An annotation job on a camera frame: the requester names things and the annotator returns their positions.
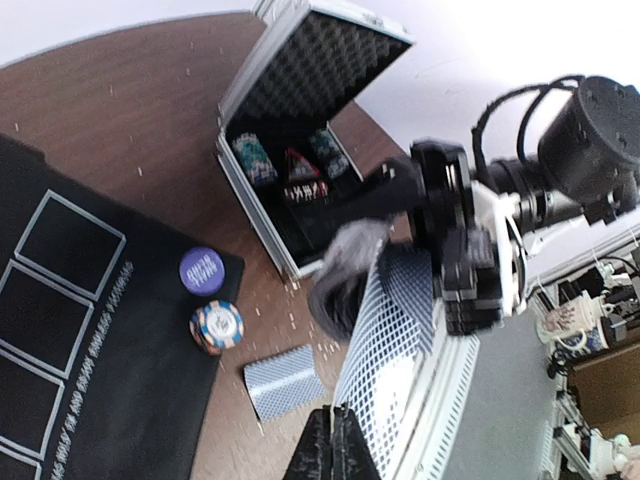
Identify triangular all-in marker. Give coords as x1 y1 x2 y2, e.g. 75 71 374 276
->
284 148 321 182

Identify background ceramic mug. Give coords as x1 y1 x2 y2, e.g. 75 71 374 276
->
536 291 609 358

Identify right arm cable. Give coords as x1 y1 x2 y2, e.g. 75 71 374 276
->
471 74 586 171

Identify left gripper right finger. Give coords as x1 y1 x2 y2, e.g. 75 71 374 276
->
332 404 380 480

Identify black poker mat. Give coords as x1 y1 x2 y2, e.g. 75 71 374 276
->
1 137 218 479

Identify chip row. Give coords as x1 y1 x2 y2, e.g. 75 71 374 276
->
309 129 349 179
232 133 278 186

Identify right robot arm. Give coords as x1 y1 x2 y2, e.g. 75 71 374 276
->
339 140 639 336

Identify aluminium poker case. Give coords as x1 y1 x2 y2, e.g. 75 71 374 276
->
217 1 413 280

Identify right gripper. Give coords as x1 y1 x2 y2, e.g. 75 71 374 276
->
344 140 526 336

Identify playing card deck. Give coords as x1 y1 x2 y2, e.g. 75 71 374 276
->
308 219 435 451

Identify poker chip stack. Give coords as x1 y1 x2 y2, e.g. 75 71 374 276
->
189 301 244 356

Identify purple small blind button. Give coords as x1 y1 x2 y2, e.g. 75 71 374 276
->
179 247 226 296

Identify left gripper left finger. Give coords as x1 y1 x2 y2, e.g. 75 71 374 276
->
283 405 332 480

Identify red dice in case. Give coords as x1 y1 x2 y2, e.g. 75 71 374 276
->
283 181 329 204

